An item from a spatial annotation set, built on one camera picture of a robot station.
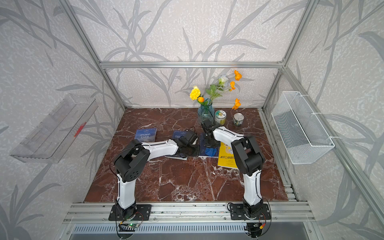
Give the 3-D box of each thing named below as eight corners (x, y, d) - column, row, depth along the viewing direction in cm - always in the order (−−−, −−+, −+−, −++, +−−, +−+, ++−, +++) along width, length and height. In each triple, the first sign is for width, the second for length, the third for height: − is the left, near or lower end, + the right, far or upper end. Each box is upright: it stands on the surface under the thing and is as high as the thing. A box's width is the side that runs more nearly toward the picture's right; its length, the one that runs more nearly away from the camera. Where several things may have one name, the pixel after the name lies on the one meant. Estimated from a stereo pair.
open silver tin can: (233, 125, 111) (234, 120, 107) (232, 117, 117) (233, 112, 112) (243, 125, 111) (245, 120, 107) (241, 117, 117) (243, 112, 112)
